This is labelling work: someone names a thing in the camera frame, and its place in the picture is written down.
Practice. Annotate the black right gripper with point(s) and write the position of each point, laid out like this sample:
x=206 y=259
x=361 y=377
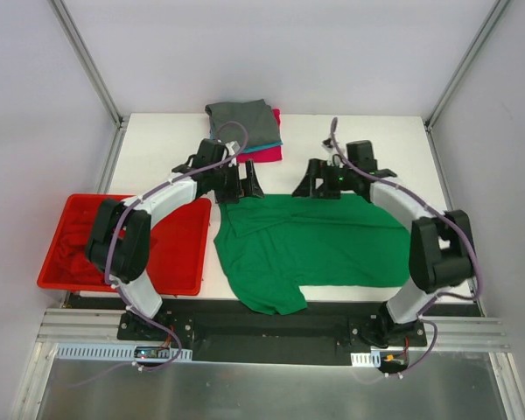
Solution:
x=322 y=180

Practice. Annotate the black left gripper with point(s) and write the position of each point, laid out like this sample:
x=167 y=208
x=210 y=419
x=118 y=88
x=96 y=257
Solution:
x=237 y=182

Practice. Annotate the green t-shirt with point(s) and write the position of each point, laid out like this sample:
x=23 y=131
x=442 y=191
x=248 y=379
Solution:
x=270 y=248

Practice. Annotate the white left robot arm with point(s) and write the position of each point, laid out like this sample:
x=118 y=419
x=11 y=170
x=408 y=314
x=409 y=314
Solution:
x=120 y=238

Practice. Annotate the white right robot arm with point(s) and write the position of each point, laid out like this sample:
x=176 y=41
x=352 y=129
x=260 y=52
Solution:
x=441 y=251

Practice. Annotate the folded pink t-shirt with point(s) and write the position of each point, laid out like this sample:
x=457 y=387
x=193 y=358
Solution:
x=267 y=154

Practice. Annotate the folded teal t-shirt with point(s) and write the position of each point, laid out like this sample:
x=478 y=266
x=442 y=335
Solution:
x=262 y=148

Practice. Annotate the folded grey t-shirt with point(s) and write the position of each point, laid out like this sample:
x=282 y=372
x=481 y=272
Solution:
x=221 y=113

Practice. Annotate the red plastic bin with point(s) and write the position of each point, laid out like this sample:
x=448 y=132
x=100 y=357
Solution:
x=177 y=249

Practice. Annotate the red t-shirt in bin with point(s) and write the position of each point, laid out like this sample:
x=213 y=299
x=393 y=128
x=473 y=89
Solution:
x=70 y=257

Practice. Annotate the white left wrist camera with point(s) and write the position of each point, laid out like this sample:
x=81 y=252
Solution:
x=233 y=148

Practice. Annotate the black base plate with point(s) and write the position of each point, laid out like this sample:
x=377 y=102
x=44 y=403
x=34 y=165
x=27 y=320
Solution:
x=322 y=334

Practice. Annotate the right white cable duct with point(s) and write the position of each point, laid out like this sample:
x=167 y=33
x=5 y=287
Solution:
x=366 y=360

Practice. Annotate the white cable duct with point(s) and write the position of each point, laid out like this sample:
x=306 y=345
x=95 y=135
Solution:
x=366 y=360
x=128 y=353

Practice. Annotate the left aluminium frame post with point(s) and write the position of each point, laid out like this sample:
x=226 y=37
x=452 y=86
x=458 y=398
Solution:
x=78 y=44

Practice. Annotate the aluminium frame post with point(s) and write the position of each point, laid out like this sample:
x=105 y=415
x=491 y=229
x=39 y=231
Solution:
x=78 y=44
x=479 y=40

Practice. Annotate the left white cable duct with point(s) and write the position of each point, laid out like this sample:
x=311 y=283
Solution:
x=128 y=353

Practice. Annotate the aluminium front rail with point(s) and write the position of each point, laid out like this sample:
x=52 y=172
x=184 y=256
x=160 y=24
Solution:
x=79 y=325

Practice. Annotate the right aluminium frame post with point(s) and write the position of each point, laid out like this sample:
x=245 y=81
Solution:
x=479 y=40

